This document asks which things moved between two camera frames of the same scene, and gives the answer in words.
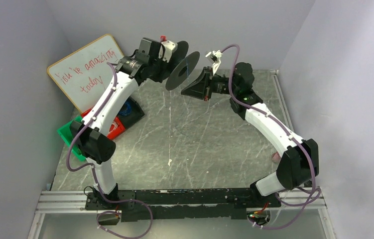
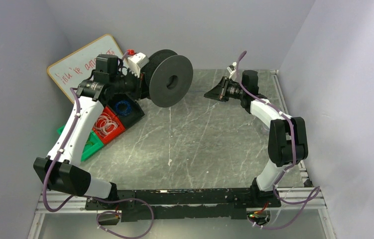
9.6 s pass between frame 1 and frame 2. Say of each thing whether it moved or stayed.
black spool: moved
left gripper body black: moved
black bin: stayed
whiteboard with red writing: stayed
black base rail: stayed
